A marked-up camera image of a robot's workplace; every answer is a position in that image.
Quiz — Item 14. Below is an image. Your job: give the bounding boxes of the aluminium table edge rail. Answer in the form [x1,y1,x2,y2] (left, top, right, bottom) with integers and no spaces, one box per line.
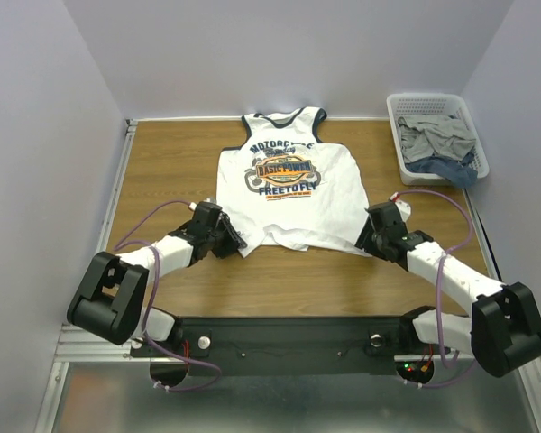
[54,119,138,363]

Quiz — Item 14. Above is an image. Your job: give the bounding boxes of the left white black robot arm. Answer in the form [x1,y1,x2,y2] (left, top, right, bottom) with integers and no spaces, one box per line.
[67,201,247,345]

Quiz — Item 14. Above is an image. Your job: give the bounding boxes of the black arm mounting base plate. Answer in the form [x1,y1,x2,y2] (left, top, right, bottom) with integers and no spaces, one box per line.
[131,316,438,376]

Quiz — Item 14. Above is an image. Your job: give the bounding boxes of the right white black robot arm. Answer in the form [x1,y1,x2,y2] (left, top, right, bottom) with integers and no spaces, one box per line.
[355,200,541,377]

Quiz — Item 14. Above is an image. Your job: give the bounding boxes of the white printed tank top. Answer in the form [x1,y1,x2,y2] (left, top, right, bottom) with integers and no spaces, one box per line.
[215,106,369,257]

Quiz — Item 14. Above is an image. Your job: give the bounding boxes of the grey tank top in basket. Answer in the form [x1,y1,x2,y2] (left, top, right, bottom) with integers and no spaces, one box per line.
[397,115,477,163]

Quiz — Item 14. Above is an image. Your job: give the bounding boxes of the white perforated plastic basket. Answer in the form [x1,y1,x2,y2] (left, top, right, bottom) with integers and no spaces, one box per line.
[387,93,490,189]

